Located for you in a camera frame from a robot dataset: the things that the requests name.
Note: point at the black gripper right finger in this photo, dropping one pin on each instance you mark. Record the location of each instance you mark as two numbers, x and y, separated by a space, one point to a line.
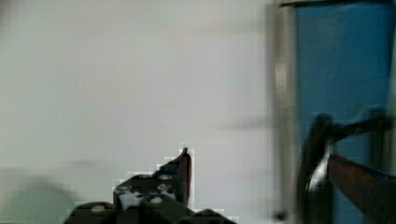
371 191

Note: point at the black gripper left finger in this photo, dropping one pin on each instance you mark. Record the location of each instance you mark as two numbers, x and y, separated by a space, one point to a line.
159 198

